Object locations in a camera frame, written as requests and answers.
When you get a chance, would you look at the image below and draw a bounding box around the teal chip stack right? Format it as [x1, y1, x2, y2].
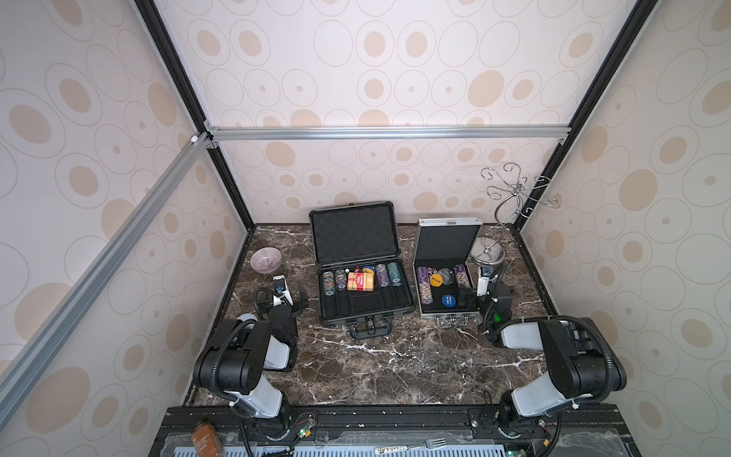
[386, 262, 404, 287]

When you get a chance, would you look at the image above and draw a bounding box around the yellow red card box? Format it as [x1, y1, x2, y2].
[346, 270, 375, 292]

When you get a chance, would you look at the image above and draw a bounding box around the multicolour chip stack left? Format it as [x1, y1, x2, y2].
[322, 272, 336, 296]

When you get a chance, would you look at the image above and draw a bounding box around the purple chip stack right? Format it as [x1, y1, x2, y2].
[375, 264, 390, 288]

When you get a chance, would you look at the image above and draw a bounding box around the brown bottle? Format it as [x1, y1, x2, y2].
[192, 421, 225, 457]

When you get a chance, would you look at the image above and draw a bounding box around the silver aluminium poker case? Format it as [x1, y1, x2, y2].
[412, 217, 483, 328]

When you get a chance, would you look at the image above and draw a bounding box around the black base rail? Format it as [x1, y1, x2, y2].
[150, 404, 640, 456]

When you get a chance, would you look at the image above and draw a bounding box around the metal fork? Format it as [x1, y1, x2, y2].
[374, 438, 447, 456]

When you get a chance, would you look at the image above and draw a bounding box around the purple green chip stack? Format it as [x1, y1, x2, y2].
[334, 270, 348, 291]

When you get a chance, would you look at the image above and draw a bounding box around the dark grey poker case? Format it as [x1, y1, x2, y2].
[310, 201, 415, 340]

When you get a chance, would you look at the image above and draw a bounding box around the chrome hook stand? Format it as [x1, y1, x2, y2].
[470, 162, 561, 268]

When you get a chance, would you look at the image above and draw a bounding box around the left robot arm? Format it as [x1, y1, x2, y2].
[192, 275, 308, 428]

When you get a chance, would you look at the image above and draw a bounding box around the horizontal aluminium rail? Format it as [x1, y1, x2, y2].
[192, 124, 571, 144]

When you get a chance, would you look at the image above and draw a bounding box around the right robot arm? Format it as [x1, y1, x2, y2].
[477, 266, 627, 427]

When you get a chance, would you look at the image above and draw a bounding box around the pink ribbed bowl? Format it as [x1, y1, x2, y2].
[249, 247, 283, 274]

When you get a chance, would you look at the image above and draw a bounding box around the diagonal aluminium rail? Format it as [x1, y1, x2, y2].
[1, 131, 211, 428]

